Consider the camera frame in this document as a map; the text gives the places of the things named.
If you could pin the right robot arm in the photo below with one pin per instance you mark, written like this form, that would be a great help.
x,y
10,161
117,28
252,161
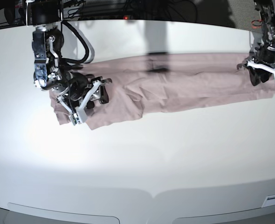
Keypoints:
x,y
52,72

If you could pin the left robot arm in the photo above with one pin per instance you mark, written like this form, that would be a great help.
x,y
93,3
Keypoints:
x,y
266,9

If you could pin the pale pink T-shirt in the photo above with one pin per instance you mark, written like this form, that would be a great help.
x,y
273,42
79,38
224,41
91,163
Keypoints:
x,y
170,83

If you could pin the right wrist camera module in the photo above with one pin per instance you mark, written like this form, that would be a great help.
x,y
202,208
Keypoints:
x,y
79,117

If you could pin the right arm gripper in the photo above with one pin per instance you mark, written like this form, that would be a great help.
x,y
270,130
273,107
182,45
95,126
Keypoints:
x,y
75,92

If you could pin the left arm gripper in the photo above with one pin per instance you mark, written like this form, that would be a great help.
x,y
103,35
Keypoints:
x,y
260,63

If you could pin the black power strip red light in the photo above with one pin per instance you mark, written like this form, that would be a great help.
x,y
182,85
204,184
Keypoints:
x,y
107,17

